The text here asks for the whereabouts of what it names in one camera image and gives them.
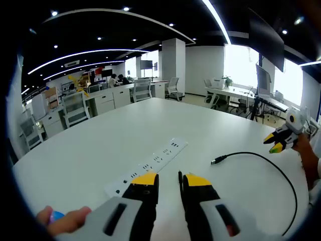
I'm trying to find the white printer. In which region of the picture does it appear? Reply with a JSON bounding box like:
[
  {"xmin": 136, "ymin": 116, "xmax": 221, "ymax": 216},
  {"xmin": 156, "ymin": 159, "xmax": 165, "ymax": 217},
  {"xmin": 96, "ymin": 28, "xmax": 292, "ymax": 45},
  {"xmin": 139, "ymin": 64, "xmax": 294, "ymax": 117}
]
[{"xmin": 212, "ymin": 77, "xmax": 226, "ymax": 90}]

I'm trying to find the white window desk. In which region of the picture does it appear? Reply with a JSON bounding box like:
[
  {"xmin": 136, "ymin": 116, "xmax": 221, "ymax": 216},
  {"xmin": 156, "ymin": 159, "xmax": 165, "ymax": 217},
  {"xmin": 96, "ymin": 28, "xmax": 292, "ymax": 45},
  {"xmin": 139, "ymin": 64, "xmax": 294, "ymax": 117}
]
[{"xmin": 205, "ymin": 86, "xmax": 259, "ymax": 112}]

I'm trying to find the blue plastic piece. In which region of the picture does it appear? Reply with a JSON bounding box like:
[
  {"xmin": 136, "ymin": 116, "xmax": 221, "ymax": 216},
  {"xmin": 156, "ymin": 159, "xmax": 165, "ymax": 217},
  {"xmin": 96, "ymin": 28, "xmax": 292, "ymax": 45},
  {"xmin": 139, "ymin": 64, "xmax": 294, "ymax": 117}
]
[{"xmin": 49, "ymin": 211, "xmax": 66, "ymax": 223}]

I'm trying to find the red wall poster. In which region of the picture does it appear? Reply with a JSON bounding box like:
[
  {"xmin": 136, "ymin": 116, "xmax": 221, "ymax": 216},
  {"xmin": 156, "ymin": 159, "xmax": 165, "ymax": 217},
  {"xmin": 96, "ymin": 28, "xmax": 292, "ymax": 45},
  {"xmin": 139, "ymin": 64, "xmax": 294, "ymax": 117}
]
[{"xmin": 87, "ymin": 66, "xmax": 104, "ymax": 82}]

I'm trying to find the white cabinet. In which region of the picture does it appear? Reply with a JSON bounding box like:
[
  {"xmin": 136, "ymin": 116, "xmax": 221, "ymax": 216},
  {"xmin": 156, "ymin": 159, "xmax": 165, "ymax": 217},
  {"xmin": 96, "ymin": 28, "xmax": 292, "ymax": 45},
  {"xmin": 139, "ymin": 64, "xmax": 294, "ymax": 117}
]
[{"xmin": 31, "ymin": 93, "xmax": 48, "ymax": 122}]

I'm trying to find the grey monitor on tripod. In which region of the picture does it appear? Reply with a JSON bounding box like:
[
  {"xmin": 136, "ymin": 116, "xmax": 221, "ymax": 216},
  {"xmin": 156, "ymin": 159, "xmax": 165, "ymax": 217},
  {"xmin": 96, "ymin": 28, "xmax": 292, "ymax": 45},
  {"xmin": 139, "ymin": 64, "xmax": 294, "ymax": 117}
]
[{"xmin": 255, "ymin": 63, "xmax": 272, "ymax": 124}]

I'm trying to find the black data cable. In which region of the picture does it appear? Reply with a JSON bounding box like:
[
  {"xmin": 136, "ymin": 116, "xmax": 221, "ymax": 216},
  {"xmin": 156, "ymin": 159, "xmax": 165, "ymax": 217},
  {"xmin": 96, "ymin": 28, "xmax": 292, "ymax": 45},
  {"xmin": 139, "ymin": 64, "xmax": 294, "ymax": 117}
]
[{"xmin": 178, "ymin": 151, "xmax": 298, "ymax": 237}]

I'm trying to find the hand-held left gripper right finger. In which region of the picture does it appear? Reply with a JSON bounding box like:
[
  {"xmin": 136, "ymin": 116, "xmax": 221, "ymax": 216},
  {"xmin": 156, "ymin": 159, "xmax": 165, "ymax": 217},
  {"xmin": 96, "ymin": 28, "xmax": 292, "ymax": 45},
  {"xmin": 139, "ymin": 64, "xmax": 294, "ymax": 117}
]
[{"xmin": 182, "ymin": 172, "xmax": 284, "ymax": 241}]

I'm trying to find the brown cardboard box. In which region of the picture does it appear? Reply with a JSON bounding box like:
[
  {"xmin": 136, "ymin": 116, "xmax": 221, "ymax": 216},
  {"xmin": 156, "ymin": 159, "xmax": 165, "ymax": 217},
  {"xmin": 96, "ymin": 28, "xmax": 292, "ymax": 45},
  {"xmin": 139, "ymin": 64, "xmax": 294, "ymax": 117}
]
[{"xmin": 43, "ymin": 86, "xmax": 59, "ymax": 109}]

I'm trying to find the white table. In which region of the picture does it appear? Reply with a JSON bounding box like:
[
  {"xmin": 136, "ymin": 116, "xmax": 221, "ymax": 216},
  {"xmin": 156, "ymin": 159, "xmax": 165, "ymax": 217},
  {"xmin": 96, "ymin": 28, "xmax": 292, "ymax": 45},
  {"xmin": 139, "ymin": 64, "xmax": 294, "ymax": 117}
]
[{"xmin": 12, "ymin": 97, "xmax": 313, "ymax": 241}]

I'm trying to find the black monitor on stand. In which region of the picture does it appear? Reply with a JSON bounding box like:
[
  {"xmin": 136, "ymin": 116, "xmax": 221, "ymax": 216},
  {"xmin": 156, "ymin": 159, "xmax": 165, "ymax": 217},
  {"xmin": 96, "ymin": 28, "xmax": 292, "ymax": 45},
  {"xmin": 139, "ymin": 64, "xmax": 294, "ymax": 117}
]
[{"xmin": 139, "ymin": 59, "xmax": 154, "ymax": 79}]

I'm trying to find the white mesh office chair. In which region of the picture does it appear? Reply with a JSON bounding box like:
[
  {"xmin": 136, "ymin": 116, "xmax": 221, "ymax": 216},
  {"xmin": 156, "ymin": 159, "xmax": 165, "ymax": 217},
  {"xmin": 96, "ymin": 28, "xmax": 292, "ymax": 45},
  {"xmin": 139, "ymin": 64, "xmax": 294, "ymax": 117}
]
[
  {"xmin": 131, "ymin": 78, "xmax": 153, "ymax": 103},
  {"xmin": 203, "ymin": 78, "xmax": 219, "ymax": 109},
  {"xmin": 61, "ymin": 91, "xmax": 91, "ymax": 129},
  {"xmin": 165, "ymin": 77, "xmax": 184, "ymax": 101},
  {"xmin": 19, "ymin": 114, "xmax": 45, "ymax": 151}
]

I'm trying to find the white power strip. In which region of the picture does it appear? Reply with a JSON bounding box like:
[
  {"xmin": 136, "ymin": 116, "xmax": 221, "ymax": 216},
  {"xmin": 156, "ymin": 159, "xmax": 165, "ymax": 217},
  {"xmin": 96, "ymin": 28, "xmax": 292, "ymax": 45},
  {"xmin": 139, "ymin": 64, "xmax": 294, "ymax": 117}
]
[{"xmin": 104, "ymin": 137, "xmax": 189, "ymax": 198}]

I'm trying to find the black keyboard stand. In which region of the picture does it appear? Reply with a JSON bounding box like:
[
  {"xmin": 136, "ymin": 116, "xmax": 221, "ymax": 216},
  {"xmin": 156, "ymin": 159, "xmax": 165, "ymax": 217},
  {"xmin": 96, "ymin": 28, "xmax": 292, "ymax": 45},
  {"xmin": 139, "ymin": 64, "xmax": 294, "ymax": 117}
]
[{"xmin": 257, "ymin": 96, "xmax": 289, "ymax": 113}]

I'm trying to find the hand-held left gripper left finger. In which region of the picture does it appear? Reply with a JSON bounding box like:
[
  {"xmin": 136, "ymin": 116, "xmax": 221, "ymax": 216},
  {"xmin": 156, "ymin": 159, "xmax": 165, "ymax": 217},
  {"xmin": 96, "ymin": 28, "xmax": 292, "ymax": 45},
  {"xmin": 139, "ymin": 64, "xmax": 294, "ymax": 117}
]
[{"xmin": 54, "ymin": 170, "xmax": 159, "ymax": 241}]

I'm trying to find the person's right hand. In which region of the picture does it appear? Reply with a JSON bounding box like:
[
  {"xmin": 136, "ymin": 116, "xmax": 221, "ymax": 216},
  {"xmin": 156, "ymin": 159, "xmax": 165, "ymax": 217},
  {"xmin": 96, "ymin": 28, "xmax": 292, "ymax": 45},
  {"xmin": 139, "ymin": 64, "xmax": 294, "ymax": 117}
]
[{"xmin": 294, "ymin": 134, "xmax": 314, "ymax": 162}]

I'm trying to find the white square pillar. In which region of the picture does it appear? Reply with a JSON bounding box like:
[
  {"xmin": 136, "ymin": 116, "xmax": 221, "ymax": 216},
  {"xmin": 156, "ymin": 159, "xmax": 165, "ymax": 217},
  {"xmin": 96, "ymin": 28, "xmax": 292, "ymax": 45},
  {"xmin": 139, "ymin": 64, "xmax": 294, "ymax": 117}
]
[{"xmin": 162, "ymin": 37, "xmax": 187, "ymax": 99}]

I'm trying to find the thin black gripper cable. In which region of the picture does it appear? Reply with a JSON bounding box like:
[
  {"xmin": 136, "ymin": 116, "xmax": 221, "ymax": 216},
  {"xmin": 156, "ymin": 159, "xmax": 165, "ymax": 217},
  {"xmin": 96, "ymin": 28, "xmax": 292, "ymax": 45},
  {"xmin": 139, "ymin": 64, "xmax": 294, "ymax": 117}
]
[{"xmin": 303, "ymin": 115, "xmax": 319, "ymax": 139}]

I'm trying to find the large black hanging screen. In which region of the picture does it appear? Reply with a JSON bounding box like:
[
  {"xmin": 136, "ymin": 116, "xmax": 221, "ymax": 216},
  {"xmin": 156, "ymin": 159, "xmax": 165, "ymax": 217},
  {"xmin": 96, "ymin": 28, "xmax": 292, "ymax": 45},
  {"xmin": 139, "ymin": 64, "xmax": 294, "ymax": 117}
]
[{"xmin": 248, "ymin": 8, "xmax": 286, "ymax": 73}]

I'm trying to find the person's left hand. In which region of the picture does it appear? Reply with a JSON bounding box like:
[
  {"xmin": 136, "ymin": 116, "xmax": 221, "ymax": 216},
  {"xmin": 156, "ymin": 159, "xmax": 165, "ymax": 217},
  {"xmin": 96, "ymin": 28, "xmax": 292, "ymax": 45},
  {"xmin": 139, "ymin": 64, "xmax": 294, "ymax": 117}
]
[{"xmin": 36, "ymin": 205, "xmax": 92, "ymax": 236}]

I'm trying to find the long white office desk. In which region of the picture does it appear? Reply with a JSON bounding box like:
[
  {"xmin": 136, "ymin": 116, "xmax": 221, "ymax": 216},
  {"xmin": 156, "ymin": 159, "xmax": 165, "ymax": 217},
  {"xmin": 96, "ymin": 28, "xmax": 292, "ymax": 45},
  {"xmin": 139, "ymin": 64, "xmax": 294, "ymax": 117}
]
[{"xmin": 42, "ymin": 80, "xmax": 172, "ymax": 138}]

